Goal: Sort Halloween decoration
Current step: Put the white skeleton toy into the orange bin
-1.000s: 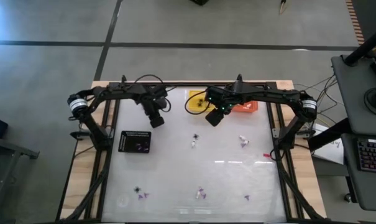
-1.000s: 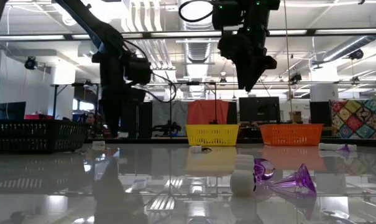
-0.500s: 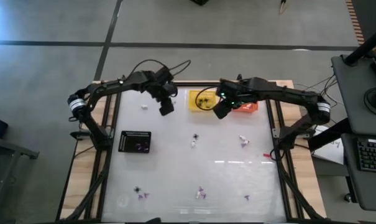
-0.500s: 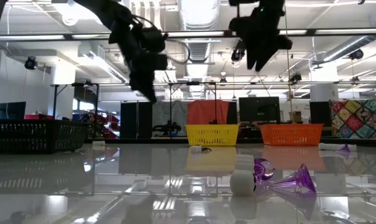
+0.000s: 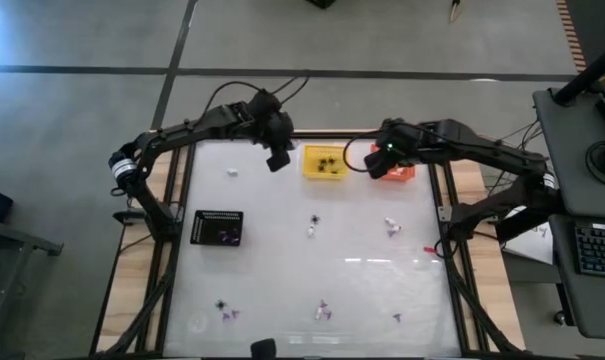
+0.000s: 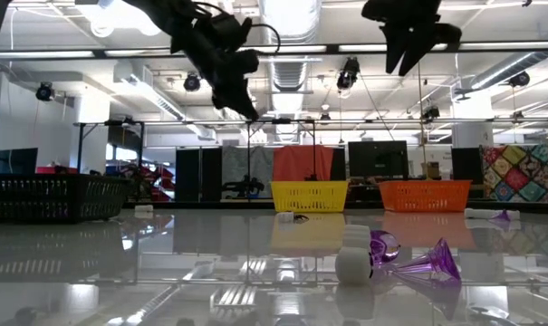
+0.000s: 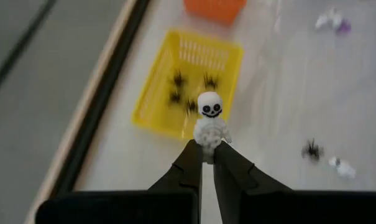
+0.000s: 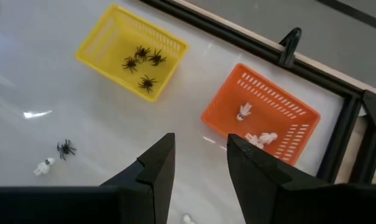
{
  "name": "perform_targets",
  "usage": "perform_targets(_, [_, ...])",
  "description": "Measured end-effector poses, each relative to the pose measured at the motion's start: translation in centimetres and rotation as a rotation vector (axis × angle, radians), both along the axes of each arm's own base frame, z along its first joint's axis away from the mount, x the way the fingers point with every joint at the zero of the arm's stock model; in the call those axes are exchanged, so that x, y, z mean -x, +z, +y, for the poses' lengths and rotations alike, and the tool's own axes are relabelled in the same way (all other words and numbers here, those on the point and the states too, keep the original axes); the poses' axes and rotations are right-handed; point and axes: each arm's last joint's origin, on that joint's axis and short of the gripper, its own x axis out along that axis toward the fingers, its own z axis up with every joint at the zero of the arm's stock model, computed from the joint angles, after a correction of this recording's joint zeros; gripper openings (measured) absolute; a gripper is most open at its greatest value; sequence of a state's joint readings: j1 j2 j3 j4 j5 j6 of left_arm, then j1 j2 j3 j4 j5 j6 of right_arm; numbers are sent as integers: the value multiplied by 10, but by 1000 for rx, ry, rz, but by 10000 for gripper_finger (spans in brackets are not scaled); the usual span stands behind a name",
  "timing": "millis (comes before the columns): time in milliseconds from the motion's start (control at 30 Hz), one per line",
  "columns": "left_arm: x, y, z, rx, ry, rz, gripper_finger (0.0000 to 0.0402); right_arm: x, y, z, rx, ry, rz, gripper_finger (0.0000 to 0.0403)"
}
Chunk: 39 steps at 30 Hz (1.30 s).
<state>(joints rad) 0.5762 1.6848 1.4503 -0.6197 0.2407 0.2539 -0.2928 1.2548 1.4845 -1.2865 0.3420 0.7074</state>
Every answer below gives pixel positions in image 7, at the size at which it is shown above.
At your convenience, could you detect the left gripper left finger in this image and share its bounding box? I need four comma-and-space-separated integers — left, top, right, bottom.
147, 139, 204, 224

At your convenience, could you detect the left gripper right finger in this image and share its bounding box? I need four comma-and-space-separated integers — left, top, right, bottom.
213, 140, 293, 224

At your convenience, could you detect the black plastic spider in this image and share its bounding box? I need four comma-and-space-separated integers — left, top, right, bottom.
184, 98, 198, 115
202, 73, 219, 91
301, 139, 324, 162
170, 70, 188, 90
168, 90, 183, 105

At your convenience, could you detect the purple translucent decoration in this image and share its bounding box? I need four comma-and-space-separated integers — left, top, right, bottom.
336, 19, 352, 34

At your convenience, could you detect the yellow plastic basket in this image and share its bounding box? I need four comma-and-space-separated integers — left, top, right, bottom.
131, 28, 245, 141

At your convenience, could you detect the orange plastic basket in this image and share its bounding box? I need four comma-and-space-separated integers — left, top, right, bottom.
183, 0, 248, 26

